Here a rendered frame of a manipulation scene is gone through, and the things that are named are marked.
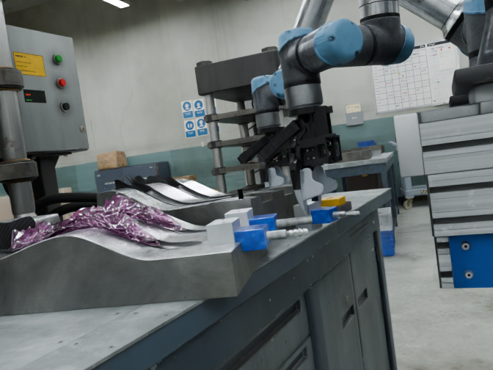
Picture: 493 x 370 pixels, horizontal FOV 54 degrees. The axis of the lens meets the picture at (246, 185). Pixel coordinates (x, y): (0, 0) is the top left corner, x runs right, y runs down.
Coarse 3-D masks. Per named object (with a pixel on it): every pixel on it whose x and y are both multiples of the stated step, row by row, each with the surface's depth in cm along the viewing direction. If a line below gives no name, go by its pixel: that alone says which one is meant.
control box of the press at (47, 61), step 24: (24, 48) 150; (48, 48) 158; (72, 48) 167; (24, 72) 149; (48, 72) 157; (72, 72) 166; (24, 96) 148; (48, 96) 156; (72, 96) 165; (24, 120) 148; (48, 120) 156; (72, 120) 164; (0, 144) 147; (48, 144) 155; (72, 144) 163; (48, 168) 160; (48, 192) 159
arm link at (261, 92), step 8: (256, 80) 142; (264, 80) 141; (256, 88) 142; (264, 88) 141; (256, 96) 142; (264, 96) 141; (272, 96) 140; (256, 104) 143; (264, 104) 141; (272, 104) 142; (256, 112) 143; (264, 112) 142
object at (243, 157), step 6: (264, 138) 144; (258, 144) 145; (264, 144) 144; (246, 150) 146; (252, 150) 146; (258, 150) 145; (240, 156) 147; (246, 156) 146; (252, 156) 148; (240, 162) 148; (246, 162) 149
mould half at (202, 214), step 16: (112, 192) 102; (128, 192) 102; (176, 192) 111; (208, 192) 117; (256, 192) 99; (272, 192) 95; (160, 208) 97; (176, 208) 95; (192, 208) 93; (208, 208) 91; (224, 208) 89; (240, 208) 88; (256, 208) 88; (272, 208) 94; (288, 208) 101
